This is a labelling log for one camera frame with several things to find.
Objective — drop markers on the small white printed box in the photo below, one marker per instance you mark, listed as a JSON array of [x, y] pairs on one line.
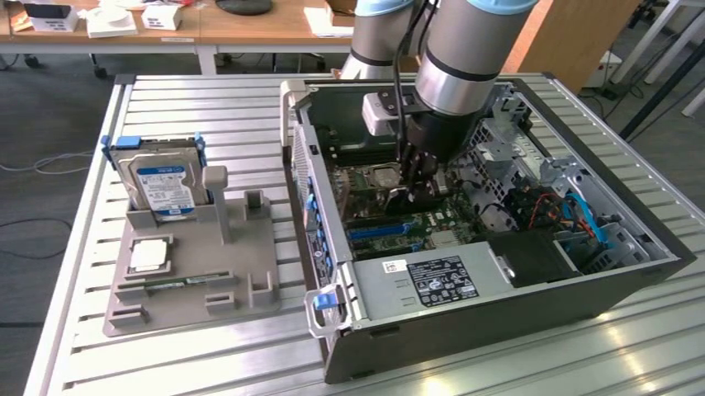
[[160, 18]]

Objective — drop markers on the orange book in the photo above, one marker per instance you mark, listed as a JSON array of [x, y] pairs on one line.
[[20, 20]]

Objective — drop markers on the white box with round dish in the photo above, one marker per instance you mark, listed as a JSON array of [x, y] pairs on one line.
[[109, 22]]

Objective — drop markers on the grey power supply unit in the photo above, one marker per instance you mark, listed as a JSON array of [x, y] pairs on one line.
[[384, 288]]

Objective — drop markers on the low-profile graphics card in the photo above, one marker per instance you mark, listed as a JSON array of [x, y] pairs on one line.
[[394, 202]]

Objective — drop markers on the black slanted pole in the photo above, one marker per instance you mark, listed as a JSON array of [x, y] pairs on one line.
[[661, 92]]

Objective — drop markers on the hard disk with blue caddy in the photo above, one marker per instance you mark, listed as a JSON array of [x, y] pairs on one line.
[[159, 185]]

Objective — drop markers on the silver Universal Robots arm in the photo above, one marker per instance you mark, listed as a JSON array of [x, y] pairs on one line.
[[467, 49]]

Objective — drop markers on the wooden cabinet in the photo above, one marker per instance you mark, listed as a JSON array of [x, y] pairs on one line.
[[578, 41]]

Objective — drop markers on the open black PC case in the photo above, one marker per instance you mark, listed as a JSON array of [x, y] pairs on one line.
[[495, 330]]

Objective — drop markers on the blue expansion slot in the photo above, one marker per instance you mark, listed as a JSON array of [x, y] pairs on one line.
[[382, 231]]

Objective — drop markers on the grey parts rack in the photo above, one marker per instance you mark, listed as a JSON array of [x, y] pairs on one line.
[[203, 255]]

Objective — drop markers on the CPU chip with silver lid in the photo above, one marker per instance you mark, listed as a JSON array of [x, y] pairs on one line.
[[148, 255]]

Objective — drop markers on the black fan shroud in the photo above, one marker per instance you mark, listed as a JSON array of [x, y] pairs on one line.
[[529, 255]]

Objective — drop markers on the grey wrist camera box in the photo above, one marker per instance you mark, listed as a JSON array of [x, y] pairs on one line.
[[379, 113]]

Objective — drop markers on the white table frame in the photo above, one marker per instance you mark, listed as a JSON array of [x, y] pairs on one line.
[[676, 51]]

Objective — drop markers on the black expansion slot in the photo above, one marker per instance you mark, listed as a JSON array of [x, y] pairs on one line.
[[384, 247]]

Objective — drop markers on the white floor device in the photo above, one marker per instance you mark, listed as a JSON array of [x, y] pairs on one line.
[[605, 68]]

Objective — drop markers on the green RAM stick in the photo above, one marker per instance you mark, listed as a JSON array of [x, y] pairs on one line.
[[176, 282]]

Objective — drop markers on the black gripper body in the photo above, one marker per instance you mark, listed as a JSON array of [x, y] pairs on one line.
[[441, 132]]

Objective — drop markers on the white paper stack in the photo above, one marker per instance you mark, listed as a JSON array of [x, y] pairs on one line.
[[324, 26]]

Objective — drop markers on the black round stand base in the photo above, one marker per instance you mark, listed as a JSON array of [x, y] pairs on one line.
[[242, 6]]

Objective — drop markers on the wooden desk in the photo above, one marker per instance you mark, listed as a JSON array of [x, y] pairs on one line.
[[55, 37]]

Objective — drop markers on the white box with black tablet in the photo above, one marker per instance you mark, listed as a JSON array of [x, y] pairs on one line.
[[52, 18]]

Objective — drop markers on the brown cardboard box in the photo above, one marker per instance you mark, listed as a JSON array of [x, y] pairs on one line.
[[338, 8]]

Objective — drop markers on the CPU socket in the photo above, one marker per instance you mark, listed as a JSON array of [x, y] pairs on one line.
[[382, 175]]

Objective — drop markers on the blue case latch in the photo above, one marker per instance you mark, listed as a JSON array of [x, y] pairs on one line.
[[322, 301]]

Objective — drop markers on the silver disk bay cage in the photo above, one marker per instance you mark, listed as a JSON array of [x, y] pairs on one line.
[[495, 173]]

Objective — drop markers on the green motherboard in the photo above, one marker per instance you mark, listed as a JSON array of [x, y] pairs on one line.
[[457, 214]]

